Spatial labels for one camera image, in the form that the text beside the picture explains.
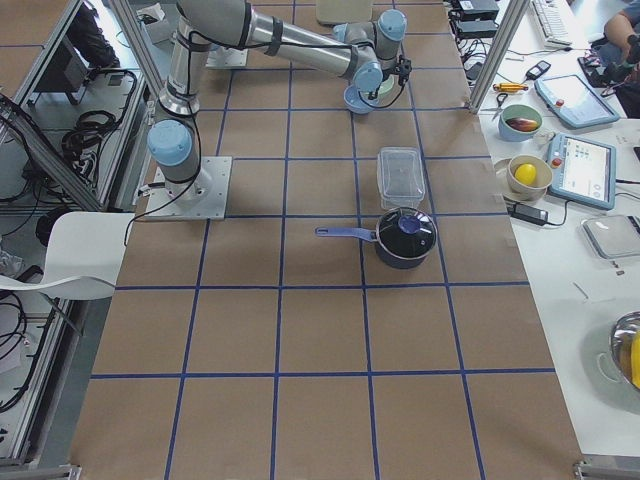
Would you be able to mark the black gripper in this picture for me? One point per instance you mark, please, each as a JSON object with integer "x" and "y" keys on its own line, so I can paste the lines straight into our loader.
{"x": 372, "y": 93}

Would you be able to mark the green bowl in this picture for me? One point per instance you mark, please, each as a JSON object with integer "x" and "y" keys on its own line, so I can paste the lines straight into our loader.
{"x": 385, "y": 88}

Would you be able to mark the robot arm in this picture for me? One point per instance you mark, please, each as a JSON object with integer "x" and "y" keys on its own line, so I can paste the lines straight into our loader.
{"x": 365, "y": 54}

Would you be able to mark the blue bowl with fruit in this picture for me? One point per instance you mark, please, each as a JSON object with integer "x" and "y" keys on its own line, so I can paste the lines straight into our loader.
{"x": 518, "y": 123}

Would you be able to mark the beige bowl with lemon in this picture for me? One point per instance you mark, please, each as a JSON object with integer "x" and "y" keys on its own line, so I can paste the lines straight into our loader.
{"x": 523, "y": 178}

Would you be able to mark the steel bowl with fruit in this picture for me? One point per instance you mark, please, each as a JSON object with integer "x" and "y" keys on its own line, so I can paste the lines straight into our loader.
{"x": 624, "y": 344}

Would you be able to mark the clear plastic lidded container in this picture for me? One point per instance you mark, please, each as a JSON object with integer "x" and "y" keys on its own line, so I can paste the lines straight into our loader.
{"x": 400, "y": 177}

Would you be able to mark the scissors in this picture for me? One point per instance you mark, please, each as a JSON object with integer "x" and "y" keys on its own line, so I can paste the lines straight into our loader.
{"x": 500, "y": 101}

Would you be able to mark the dark blue saucepan with lid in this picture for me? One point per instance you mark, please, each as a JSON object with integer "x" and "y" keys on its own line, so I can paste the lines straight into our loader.
{"x": 403, "y": 236}

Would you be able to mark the blue teach pendant far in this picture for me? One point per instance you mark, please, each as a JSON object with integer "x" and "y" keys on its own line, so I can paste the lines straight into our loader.
{"x": 574, "y": 102}

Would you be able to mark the blue teach pendant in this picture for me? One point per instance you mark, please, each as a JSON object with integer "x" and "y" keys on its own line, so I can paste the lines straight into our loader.
{"x": 574, "y": 102}
{"x": 583, "y": 171}

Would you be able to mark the black power adapter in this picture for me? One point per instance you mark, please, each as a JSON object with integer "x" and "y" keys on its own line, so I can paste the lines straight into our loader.
{"x": 528, "y": 213}

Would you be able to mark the blue teach pendant near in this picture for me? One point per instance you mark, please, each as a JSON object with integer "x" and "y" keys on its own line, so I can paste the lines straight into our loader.
{"x": 583, "y": 171}

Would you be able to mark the grey digital scale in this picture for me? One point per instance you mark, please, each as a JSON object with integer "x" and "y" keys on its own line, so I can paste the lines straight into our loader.
{"x": 613, "y": 237}

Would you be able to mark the white chair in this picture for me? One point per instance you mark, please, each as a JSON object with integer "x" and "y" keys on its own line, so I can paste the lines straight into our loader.
{"x": 83, "y": 257}

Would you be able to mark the orange handled tool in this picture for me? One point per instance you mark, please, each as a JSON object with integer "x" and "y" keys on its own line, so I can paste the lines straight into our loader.
{"x": 509, "y": 88}

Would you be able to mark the aluminium frame post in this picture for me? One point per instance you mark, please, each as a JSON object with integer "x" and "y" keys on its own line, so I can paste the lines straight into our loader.
{"x": 507, "y": 28}

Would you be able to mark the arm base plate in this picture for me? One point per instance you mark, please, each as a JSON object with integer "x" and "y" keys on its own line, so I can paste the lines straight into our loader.
{"x": 222, "y": 58}
{"x": 205, "y": 199}

